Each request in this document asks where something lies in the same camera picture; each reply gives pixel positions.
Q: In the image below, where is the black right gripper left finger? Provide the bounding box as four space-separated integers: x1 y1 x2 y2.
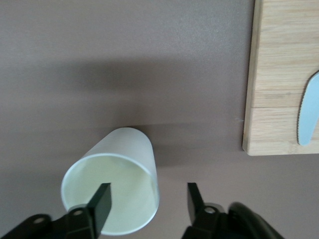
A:
0 183 113 239

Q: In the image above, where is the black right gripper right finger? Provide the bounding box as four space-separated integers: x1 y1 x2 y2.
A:
180 182 230 239

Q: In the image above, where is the white plastic cup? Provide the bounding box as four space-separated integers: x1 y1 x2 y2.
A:
61 126 160 236

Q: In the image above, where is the grey plastic knife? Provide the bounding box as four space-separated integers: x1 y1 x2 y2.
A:
297 70 319 146

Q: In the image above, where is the wooden cutting board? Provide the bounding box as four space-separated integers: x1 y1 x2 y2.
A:
242 0 319 156

